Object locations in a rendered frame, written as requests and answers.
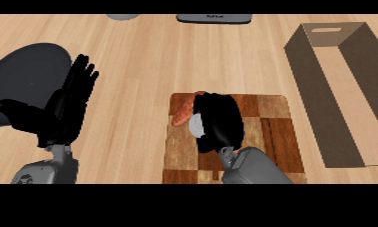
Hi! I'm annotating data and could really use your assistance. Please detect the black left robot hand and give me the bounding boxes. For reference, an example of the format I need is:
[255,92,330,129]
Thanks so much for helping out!
[0,54,101,149]

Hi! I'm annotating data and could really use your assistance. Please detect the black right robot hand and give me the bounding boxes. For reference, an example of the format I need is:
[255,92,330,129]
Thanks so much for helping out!
[193,91,247,154]

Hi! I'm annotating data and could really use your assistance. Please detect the orange can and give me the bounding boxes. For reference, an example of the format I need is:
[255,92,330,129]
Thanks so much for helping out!
[172,91,207,139]

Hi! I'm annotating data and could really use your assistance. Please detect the checkered wooden cutting board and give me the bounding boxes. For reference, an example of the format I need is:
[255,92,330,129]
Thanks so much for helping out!
[162,92,309,185]

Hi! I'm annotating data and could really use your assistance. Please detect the open cardboard box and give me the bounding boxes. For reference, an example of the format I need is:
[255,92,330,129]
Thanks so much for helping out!
[283,21,378,169]

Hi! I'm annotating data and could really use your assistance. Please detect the dark grey round plate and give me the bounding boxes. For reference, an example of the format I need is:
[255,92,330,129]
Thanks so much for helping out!
[0,42,74,128]

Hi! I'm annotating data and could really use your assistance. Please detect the grey round object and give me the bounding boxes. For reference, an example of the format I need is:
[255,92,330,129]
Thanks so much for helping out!
[105,14,142,22]

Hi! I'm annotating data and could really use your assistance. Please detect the grey flat appliance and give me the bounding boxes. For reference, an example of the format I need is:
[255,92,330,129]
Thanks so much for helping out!
[176,14,255,25]

